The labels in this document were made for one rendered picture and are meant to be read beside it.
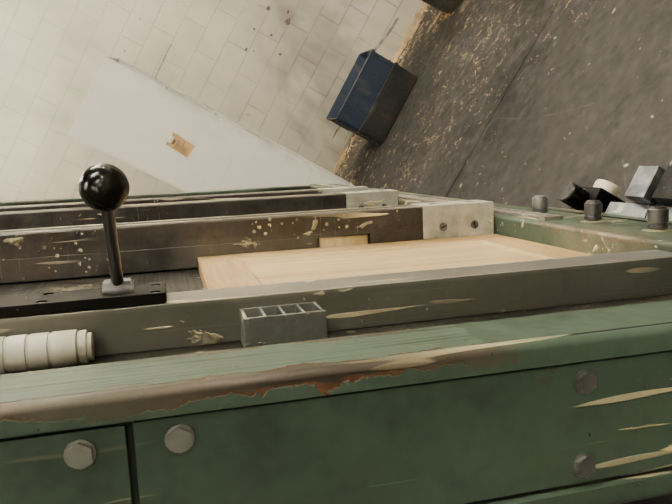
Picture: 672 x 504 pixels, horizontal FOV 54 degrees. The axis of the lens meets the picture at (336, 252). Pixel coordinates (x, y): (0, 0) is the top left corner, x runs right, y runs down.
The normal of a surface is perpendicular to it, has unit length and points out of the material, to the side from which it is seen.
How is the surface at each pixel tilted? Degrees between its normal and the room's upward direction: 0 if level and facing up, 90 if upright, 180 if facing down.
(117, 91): 90
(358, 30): 90
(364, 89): 91
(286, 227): 90
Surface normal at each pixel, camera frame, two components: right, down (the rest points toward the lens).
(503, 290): 0.25, 0.13
